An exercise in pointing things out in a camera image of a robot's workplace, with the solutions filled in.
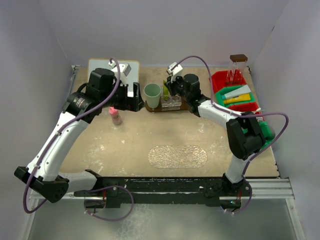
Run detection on yellow toothpaste tube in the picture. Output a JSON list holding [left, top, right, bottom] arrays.
[[223, 93, 251, 105]]

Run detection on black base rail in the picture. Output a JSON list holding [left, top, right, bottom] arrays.
[[74, 176, 252, 208]]

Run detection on clear acrylic toothbrush holder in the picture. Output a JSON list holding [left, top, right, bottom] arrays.
[[160, 95, 182, 111]]

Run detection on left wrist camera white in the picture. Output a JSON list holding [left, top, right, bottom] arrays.
[[108, 61, 132, 85]]

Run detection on dark wooden oval tray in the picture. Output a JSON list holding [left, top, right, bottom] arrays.
[[144, 95, 188, 113]]

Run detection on white grey toothpaste tube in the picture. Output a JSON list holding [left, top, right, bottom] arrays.
[[223, 85, 251, 100]]

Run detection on pink cap bottle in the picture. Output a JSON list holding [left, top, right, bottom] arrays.
[[108, 106, 122, 125]]

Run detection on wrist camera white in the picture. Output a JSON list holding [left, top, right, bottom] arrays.
[[108, 61, 132, 85], [166, 62, 183, 82]]

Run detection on red bin far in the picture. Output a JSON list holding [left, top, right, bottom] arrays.
[[211, 70, 247, 93]]

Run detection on green plastic cup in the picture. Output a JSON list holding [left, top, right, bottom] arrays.
[[143, 83, 161, 109]]

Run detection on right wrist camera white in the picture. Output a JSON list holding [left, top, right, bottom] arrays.
[[166, 62, 183, 82]]

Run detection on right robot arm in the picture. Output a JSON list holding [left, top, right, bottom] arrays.
[[165, 73, 266, 196]]

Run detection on clear jar brown lid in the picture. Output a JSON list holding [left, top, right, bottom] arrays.
[[226, 54, 248, 85]]

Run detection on textured clear oval mat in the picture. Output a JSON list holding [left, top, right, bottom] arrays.
[[147, 145, 208, 169]]

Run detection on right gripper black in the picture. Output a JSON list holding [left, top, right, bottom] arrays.
[[164, 73, 190, 102]]

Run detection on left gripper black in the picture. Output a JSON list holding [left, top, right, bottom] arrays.
[[100, 80, 144, 112]]

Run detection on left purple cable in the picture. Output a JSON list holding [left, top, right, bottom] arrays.
[[23, 57, 120, 214]]

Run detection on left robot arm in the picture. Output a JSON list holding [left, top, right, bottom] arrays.
[[14, 63, 144, 203]]

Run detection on small whiteboard wooden frame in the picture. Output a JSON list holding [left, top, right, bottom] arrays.
[[87, 58, 140, 84]]

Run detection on green bin cups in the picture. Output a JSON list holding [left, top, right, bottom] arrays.
[[259, 121, 276, 149]]

